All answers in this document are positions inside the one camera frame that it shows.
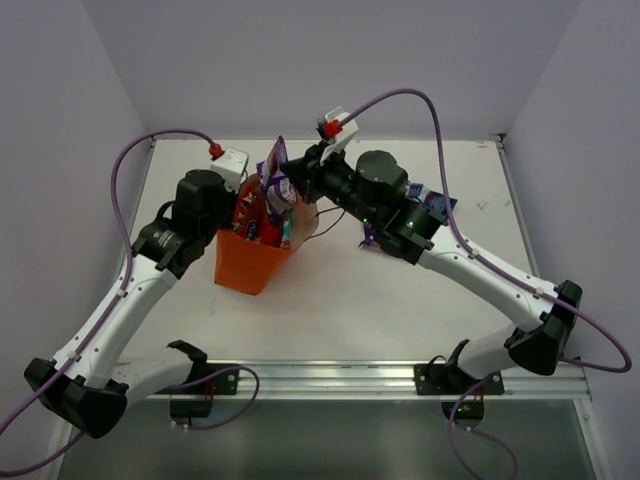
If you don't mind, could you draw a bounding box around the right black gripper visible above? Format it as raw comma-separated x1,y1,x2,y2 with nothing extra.
280,138,381,230

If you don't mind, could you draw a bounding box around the purple white snack packet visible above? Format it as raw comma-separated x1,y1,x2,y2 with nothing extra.
256,136,300,226

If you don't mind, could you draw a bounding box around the orange paper bag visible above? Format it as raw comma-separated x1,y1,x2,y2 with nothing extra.
214,173,320,295

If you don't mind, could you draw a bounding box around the purple Fox's candy bag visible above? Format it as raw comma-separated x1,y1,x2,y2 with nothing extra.
358,225,381,252

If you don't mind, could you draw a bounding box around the blue white snack packet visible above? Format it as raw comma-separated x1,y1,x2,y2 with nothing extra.
404,181,458,218

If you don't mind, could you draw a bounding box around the green wafer packet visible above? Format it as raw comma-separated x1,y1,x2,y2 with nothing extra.
280,210,294,250

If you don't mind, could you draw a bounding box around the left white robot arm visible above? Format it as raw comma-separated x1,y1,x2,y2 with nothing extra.
24,169,237,439

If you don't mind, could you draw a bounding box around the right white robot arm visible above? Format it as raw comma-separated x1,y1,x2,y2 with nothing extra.
282,145,582,393

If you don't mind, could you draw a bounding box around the red snack packet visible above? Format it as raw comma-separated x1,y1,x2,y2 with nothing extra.
233,190,264,233

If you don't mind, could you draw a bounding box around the red chocolate bar packet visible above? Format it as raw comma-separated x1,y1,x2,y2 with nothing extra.
240,212,281,248

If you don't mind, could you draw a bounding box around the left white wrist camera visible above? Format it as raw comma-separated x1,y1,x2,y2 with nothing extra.
209,143,249,193

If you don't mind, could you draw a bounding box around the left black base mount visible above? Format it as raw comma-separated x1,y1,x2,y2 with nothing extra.
164,362,239,424

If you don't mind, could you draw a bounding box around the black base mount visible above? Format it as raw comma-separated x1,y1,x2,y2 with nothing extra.
413,340,505,428
164,362,239,424

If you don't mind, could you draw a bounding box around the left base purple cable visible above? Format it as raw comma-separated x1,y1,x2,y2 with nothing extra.
172,366,262,432

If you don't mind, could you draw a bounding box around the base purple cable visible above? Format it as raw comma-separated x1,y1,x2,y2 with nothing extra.
172,366,262,432
447,382,519,480

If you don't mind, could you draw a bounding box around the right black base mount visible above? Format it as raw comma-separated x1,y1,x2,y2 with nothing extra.
413,340,505,428

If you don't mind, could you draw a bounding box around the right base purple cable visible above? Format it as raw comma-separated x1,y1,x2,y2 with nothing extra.
447,382,519,480

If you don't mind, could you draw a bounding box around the aluminium table rail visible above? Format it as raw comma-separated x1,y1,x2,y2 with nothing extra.
119,359,591,401

